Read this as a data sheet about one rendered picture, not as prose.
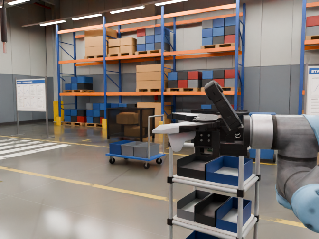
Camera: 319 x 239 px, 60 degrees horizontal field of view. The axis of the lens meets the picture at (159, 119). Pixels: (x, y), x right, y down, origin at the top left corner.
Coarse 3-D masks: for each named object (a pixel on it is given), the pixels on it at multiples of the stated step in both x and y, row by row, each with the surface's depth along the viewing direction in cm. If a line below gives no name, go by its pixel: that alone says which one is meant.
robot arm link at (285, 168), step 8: (280, 160) 58; (288, 160) 56; (296, 160) 55; (304, 160) 55; (312, 160) 55; (280, 168) 58; (288, 168) 56; (296, 168) 54; (304, 168) 53; (312, 168) 55; (280, 176) 57; (288, 176) 52; (280, 184) 56; (280, 192) 58; (280, 200) 58; (288, 208) 57
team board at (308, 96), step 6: (306, 66) 525; (312, 66) 521; (318, 66) 516; (306, 72) 526; (312, 72) 521; (318, 72) 517; (306, 78) 527; (312, 78) 522; (318, 78) 518; (306, 84) 527; (312, 84) 523; (318, 84) 518; (306, 90) 527; (312, 90) 523; (318, 90) 519; (306, 96) 528; (312, 96) 524; (318, 96) 520; (306, 102) 529; (312, 102) 525; (318, 102) 520; (306, 108) 530; (312, 108) 525; (318, 108) 521; (306, 114) 531; (312, 114) 526; (318, 114) 522
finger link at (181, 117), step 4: (168, 116) 71; (172, 116) 70; (176, 116) 69; (180, 116) 68; (184, 116) 68; (188, 116) 66; (192, 116) 66; (196, 116) 66; (180, 120) 70; (184, 120) 68; (188, 120) 66; (192, 120) 66
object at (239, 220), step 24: (168, 144) 183; (192, 144) 174; (192, 168) 185; (216, 168) 189; (240, 168) 158; (192, 192) 208; (240, 192) 158; (192, 216) 183; (216, 216) 173; (240, 216) 160
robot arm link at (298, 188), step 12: (288, 180) 51; (300, 180) 47; (312, 180) 45; (288, 192) 49; (300, 192) 44; (312, 192) 42; (300, 204) 42; (312, 204) 41; (300, 216) 42; (312, 216) 41; (312, 228) 42
